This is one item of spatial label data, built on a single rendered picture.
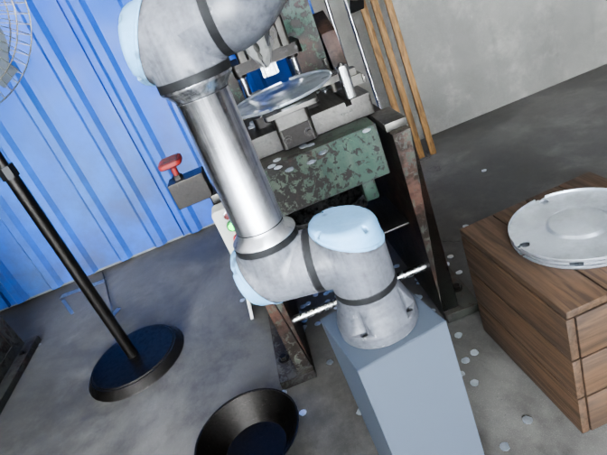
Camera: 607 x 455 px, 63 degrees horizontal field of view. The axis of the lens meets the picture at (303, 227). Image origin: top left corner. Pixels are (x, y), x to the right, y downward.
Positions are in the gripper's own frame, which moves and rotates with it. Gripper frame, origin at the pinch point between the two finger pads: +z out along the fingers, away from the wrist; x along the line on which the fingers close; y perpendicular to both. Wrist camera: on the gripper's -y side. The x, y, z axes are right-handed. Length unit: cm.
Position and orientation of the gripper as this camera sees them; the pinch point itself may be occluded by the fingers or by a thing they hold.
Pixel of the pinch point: (264, 63)
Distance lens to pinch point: 127.0
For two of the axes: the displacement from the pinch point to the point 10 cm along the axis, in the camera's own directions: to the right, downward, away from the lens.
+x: -8.9, 1.1, 4.4
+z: 3.6, 7.7, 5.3
